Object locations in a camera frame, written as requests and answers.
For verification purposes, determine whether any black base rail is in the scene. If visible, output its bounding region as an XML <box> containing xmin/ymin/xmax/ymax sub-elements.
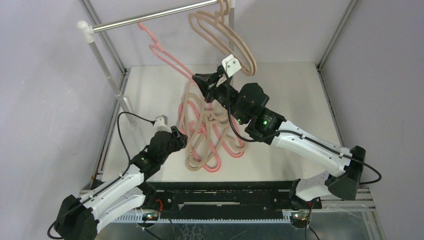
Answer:
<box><xmin>150</xmin><ymin>181</ymin><xmax>322</xmax><ymax>221</ymax></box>

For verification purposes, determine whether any aluminium frame post right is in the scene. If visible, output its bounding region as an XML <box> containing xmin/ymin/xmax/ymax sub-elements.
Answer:
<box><xmin>316</xmin><ymin>0</ymin><xmax>361</xmax><ymax>72</ymax></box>

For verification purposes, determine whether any pink hanger long bar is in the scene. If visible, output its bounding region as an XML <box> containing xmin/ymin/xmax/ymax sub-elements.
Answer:
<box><xmin>177</xmin><ymin>100</ymin><xmax>249</xmax><ymax>174</ymax></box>

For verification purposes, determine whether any aluminium frame post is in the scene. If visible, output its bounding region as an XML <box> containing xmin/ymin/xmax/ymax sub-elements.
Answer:
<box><xmin>79</xmin><ymin>0</ymin><xmax>127</xmax><ymax>74</ymax></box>
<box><xmin>316</xmin><ymin>0</ymin><xmax>361</xmax><ymax>72</ymax></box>

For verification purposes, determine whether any black cable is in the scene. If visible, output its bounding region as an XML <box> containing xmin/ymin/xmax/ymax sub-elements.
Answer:
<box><xmin>225</xmin><ymin>74</ymin><xmax>383</xmax><ymax>240</ymax></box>
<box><xmin>46</xmin><ymin>111</ymin><xmax>157</xmax><ymax>240</ymax></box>

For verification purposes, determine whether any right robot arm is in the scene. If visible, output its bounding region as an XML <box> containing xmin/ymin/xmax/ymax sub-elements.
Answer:
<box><xmin>192</xmin><ymin>66</ymin><xmax>366</xmax><ymax>208</ymax></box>

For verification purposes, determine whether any beige hanger large hook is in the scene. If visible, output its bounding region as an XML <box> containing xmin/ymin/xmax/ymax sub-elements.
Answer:
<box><xmin>185</xmin><ymin>109</ymin><xmax>249</xmax><ymax>173</ymax></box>

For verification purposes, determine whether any pink hanger top hook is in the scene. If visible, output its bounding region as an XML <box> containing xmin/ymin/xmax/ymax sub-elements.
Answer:
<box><xmin>137</xmin><ymin>22</ymin><xmax>198</xmax><ymax>88</ymax></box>

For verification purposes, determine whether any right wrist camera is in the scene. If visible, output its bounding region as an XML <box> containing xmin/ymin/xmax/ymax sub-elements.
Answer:
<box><xmin>221</xmin><ymin>54</ymin><xmax>242</xmax><ymax>77</ymax></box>

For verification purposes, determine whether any aluminium frame post left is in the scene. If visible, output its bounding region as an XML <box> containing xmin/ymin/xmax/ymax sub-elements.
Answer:
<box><xmin>79</xmin><ymin>0</ymin><xmax>127</xmax><ymax>74</ymax></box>

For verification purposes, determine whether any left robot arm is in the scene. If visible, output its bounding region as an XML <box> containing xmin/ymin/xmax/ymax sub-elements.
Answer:
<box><xmin>49</xmin><ymin>126</ymin><xmax>188</xmax><ymax>240</ymax></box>

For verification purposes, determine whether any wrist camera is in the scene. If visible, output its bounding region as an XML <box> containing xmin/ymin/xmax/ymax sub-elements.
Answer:
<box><xmin>153</xmin><ymin>115</ymin><xmax>172</xmax><ymax>133</ymax></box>
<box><xmin>221</xmin><ymin>54</ymin><xmax>242</xmax><ymax>77</ymax></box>

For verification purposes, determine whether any white clothes rack frame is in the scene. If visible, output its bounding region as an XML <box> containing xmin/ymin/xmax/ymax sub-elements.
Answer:
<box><xmin>77</xmin><ymin>0</ymin><xmax>220</xmax><ymax>112</ymax></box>

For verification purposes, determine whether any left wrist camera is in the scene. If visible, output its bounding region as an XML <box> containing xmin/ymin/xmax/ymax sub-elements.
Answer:
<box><xmin>153</xmin><ymin>115</ymin><xmax>172</xmax><ymax>133</ymax></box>

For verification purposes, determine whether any right black cable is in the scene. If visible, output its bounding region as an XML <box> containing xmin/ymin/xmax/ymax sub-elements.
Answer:
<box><xmin>225</xmin><ymin>74</ymin><xmax>383</xmax><ymax>240</ymax></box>

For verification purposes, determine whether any left black cable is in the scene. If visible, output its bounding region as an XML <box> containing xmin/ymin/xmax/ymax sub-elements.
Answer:
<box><xmin>46</xmin><ymin>111</ymin><xmax>157</xmax><ymax>240</ymax></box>

